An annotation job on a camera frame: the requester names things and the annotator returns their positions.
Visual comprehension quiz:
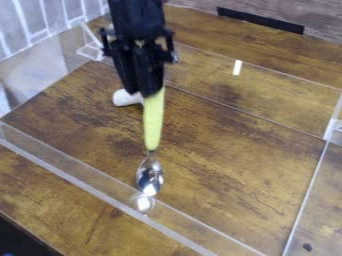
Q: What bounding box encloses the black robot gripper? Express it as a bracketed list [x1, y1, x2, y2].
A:
[99, 0, 179, 98]

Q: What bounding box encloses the green handled metal spoon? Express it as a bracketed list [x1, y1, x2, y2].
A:
[137, 89, 166, 196]

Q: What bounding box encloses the red and white toy mushroom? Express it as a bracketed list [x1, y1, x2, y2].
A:
[113, 89, 145, 107]

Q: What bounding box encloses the clear acrylic triangle bracket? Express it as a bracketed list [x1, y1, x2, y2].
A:
[76, 23, 106, 62]

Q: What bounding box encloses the clear acrylic enclosure wall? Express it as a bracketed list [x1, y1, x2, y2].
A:
[0, 26, 342, 256]

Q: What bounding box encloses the black wall slot strip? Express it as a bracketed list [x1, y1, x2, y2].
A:
[217, 7, 305, 35]

